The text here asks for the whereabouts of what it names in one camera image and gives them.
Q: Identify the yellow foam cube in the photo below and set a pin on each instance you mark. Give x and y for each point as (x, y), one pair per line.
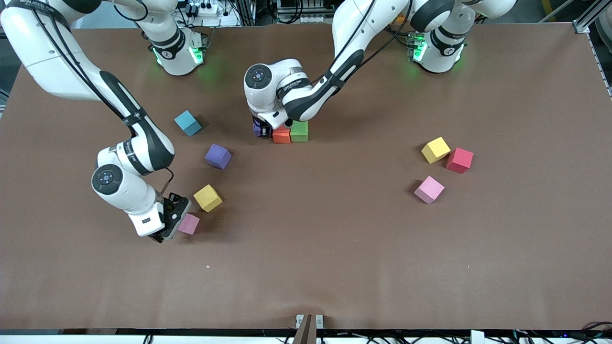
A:
(435, 149)
(207, 198)

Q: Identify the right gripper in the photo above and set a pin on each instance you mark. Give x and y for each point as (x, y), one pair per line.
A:
(169, 206)

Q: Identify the orange foam cube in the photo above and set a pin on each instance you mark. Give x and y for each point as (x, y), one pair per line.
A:
(282, 135)

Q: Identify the aluminium frame rail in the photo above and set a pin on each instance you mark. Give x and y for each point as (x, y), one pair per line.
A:
(593, 14)

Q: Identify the small metal bracket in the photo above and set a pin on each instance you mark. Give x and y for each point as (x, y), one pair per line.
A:
(310, 329)

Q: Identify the purple foam cube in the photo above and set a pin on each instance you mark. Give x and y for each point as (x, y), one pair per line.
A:
(256, 129)
(218, 155)

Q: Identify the cyan foam cube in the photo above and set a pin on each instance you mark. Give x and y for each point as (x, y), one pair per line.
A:
(187, 123)

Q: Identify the white power strip with plugs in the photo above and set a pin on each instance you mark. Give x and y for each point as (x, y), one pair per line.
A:
(210, 10)

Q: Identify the white socket strip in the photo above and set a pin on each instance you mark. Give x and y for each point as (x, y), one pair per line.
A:
(306, 19)

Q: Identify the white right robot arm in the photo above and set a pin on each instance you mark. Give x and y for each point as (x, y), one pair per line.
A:
(48, 52)

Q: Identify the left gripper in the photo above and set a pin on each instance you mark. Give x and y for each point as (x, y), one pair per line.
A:
(264, 128)

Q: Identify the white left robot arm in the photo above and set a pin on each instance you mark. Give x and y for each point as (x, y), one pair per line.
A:
(354, 19)

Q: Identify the pink foam cube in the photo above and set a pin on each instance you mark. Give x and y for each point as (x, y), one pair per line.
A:
(429, 189)
(190, 223)

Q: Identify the red foam cube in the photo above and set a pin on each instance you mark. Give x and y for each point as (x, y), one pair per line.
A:
(459, 160)

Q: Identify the green foam cube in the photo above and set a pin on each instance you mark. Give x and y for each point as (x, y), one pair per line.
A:
(300, 132)

